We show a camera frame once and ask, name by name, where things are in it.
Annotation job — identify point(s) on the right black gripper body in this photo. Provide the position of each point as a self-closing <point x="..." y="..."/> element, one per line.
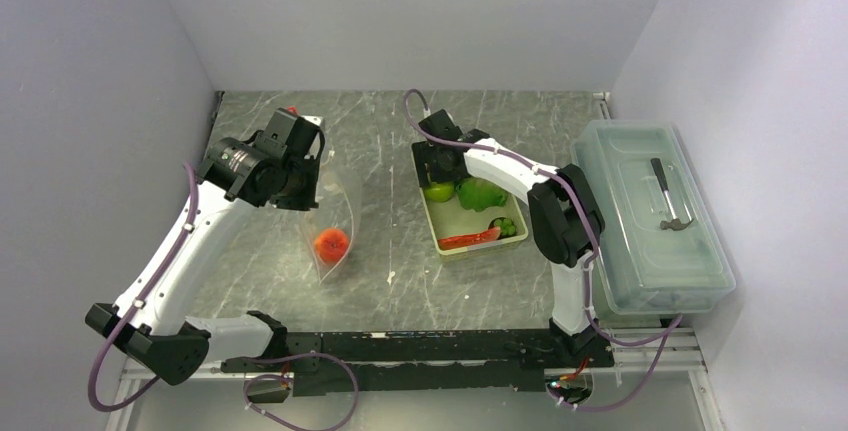
<point x="425" y="154"/>

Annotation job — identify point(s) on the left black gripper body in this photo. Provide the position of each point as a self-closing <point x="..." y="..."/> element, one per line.
<point x="299" y="189"/>

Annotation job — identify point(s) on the green apple toy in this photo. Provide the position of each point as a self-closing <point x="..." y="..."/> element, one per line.
<point x="439" y="192"/>

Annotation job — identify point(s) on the green perforated plastic basket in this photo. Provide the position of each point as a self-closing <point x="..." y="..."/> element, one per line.
<point x="450" y="219"/>

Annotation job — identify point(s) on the clear polka dot zip bag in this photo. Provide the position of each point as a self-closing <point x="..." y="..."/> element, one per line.
<point x="339" y="197"/>

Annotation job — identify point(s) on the orange peach toy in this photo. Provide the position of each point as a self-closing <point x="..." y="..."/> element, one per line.
<point x="331" y="245"/>

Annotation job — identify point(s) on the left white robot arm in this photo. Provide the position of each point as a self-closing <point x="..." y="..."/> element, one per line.
<point x="276" y="167"/>

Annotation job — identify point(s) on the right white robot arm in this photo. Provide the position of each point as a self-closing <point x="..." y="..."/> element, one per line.
<point x="565" y="219"/>

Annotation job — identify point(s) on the green cabbage toy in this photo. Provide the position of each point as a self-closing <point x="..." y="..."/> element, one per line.
<point x="478" y="194"/>

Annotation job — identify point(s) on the green grapes toy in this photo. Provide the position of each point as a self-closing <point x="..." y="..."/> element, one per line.
<point x="506" y="226"/>

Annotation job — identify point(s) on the clear plastic storage box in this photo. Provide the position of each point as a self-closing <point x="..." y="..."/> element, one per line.
<point x="642" y="270"/>

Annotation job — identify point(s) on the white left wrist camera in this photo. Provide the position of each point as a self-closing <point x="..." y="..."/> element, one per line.
<point x="315" y="120"/>

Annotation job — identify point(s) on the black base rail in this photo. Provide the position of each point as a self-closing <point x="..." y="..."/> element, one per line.
<point x="518" y="359"/>

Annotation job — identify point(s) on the black handled hammer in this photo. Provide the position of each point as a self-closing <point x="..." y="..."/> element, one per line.
<point x="674" y="223"/>

